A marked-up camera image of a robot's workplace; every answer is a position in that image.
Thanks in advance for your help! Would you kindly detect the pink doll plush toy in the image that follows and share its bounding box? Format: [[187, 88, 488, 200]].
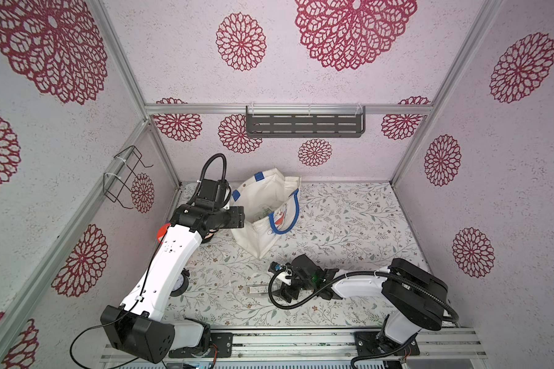
[[202, 230, 217, 244]]

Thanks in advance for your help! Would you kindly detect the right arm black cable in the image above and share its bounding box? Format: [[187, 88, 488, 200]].
[[267, 264, 460, 324]]

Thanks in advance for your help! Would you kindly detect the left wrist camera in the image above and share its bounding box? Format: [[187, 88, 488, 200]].
[[195, 178, 230, 211]]

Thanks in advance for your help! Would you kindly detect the small black alarm clock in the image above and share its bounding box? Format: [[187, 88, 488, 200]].
[[170, 269, 190, 297]]

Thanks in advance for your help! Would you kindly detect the black wire wall rack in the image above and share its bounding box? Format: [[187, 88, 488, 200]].
[[102, 145, 155, 214]]

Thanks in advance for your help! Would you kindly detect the white Doraemon canvas bag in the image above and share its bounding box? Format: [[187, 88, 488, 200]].
[[230, 169, 302, 259]]

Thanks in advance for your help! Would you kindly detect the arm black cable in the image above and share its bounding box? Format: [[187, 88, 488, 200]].
[[184, 153, 229, 208], [267, 264, 460, 324]]

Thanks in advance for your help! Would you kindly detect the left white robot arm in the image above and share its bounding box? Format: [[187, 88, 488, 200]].
[[100, 204, 246, 364]]

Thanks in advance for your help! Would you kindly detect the grey wall shelf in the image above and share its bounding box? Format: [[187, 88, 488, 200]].
[[245, 106, 366, 138]]

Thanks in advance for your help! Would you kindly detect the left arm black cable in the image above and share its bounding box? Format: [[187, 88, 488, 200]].
[[184, 153, 229, 208]]

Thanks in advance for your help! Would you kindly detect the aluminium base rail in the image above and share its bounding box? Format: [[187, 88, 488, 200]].
[[101, 326, 488, 363]]

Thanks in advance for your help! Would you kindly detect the clear compass set front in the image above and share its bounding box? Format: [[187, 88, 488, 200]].
[[246, 284, 281, 297]]

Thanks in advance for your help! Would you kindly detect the red monster plush toy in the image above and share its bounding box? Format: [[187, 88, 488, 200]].
[[156, 223, 171, 243]]

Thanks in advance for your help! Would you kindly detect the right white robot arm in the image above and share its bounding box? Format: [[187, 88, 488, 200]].
[[268, 255, 459, 347]]

